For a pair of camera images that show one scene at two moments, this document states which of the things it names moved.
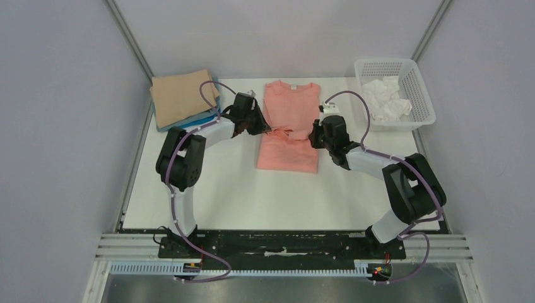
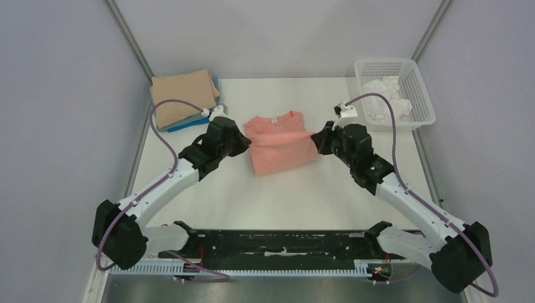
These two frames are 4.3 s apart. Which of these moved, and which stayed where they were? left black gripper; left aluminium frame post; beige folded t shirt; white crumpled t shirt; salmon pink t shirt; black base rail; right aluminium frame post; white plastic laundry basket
Moved: salmon pink t shirt; left black gripper
Stayed: white crumpled t shirt; beige folded t shirt; black base rail; white plastic laundry basket; right aluminium frame post; left aluminium frame post
